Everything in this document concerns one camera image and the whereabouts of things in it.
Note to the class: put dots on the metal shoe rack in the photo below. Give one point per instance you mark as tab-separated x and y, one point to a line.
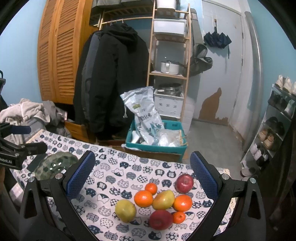
272	129

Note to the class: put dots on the small tangerine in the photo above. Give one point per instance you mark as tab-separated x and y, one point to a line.
151	188
178	217

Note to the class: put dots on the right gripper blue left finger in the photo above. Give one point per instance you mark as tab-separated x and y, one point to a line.
77	174

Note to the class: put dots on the teal plastic crate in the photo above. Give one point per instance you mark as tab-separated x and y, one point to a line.
134	140

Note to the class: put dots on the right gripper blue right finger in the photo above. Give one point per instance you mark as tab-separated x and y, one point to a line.
206	174

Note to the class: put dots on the steel pot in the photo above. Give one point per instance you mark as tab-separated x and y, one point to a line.
173	89

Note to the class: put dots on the red apple front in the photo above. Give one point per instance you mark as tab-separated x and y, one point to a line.
160	220

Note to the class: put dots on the wooden louvered wardrobe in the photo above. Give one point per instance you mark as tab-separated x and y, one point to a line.
64	29

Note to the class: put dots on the red apple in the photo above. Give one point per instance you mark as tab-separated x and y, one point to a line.
160	220
184	183

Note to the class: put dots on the wooden shelf rack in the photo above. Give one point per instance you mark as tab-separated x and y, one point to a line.
163	47

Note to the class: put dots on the cat pattern tablecloth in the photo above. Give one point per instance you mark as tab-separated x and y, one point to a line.
117	176

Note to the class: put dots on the black hanging coat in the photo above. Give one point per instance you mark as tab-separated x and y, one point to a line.
113	61

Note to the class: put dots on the white patterned storage box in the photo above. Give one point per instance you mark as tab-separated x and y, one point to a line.
168	105

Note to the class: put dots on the small tangerine front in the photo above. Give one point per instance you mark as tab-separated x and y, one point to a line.
178	217

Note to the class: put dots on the wooden drawer box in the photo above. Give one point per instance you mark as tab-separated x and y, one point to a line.
78	132

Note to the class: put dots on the green patterned glass bowl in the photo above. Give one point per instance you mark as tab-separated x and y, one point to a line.
53	164

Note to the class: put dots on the large orange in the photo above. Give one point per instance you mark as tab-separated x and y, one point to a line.
182	203
143	198

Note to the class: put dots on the pile of grey clothes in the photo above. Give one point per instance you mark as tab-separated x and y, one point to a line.
38	116

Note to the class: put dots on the silver vertical pipe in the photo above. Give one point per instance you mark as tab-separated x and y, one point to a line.
257	82

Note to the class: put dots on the red apple back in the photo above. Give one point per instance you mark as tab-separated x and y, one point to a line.
184	183

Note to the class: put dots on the white cooking pot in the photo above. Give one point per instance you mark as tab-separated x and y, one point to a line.
171	67

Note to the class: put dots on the small tangerine back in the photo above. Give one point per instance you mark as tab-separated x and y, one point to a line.
151	188

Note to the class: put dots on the white door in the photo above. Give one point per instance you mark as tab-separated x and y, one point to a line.
218	86

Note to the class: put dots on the yellow-red mango pear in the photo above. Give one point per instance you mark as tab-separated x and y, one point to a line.
163	200

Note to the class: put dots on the white plastic bin upper shelf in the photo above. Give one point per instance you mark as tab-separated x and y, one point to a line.
170	26

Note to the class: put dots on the dark blue umbrella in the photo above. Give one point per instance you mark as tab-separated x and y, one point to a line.
217	40

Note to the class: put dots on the grey hanging bag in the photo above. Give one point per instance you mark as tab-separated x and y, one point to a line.
199	61

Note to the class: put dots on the clear plastic bag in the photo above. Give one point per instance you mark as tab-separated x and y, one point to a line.
169	138

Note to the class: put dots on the white rice bag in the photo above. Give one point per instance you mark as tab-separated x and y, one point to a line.
146	118

